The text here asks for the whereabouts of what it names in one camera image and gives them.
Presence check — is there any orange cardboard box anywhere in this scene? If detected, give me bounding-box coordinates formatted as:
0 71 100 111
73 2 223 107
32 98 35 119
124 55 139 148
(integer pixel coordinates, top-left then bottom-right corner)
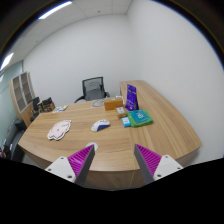
104 97 123 111

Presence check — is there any wooden L-shaped desk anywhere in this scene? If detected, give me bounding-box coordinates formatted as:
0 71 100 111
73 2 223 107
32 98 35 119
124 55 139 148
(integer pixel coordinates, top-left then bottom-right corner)
19 81 201 190

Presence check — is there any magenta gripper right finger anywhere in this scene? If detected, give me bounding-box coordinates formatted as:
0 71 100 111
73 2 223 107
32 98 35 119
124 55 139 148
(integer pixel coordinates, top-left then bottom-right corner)
134 144 182 184

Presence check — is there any black chair at left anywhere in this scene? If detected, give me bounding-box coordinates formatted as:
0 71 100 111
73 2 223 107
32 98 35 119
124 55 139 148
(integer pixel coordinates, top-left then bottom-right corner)
4 119 27 162

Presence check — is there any small blue box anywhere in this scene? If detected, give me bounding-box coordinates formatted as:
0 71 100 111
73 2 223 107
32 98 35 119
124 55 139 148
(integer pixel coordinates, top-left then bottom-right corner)
122 117 131 127

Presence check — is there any white and blue computer mouse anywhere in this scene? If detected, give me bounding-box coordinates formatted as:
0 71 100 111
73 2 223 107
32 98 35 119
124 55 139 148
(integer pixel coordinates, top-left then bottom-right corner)
91 120 110 132

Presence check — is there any black mesh office chair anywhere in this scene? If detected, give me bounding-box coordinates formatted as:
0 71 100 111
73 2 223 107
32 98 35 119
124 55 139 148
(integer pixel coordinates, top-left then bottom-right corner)
75 77 110 102

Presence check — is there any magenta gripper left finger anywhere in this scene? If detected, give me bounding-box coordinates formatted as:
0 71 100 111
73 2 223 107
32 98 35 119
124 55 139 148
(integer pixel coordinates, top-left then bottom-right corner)
46 146 95 186

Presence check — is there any small tan box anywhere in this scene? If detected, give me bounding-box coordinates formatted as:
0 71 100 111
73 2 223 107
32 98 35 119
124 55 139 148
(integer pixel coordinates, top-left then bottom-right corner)
116 107 127 118

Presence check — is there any white round coaster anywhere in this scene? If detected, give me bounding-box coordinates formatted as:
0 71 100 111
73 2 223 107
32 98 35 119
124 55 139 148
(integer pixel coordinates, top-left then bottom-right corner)
86 142 98 152

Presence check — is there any teal booklet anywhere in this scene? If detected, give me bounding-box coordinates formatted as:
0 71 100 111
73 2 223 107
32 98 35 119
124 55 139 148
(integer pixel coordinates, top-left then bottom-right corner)
130 110 151 123

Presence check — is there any colourful flat card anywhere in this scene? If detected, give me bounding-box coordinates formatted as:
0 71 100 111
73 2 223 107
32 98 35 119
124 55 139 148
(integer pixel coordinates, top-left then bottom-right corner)
52 105 68 113

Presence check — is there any ceiling light panel left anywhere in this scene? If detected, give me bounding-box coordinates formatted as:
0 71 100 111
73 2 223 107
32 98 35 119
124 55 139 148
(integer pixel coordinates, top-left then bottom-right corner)
0 52 14 71

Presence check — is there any ceiling light panel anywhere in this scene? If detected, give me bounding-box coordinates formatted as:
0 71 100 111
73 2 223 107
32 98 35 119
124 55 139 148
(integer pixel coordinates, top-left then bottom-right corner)
38 1 72 20
0 52 14 71

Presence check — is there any wooden bookshelf cabinet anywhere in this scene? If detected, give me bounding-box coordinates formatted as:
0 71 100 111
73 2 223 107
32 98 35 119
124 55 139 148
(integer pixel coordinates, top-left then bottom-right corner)
9 72 35 126

